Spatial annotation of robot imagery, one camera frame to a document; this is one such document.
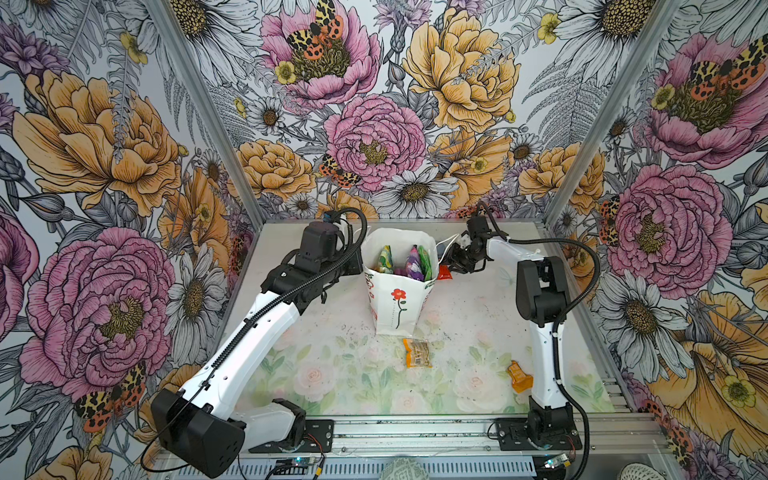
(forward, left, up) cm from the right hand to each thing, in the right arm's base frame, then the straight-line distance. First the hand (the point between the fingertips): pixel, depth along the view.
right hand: (446, 269), depth 105 cm
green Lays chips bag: (-11, +10, +18) cm, 24 cm away
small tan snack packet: (-30, +13, +1) cm, 32 cm away
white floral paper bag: (-21, +18, +16) cm, 32 cm away
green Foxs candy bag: (-7, +20, +15) cm, 26 cm away
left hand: (-16, +27, +25) cm, 40 cm away
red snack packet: (-1, +1, -1) cm, 1 cm away
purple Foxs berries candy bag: (-14, +13, +20) cm, 27 cm away
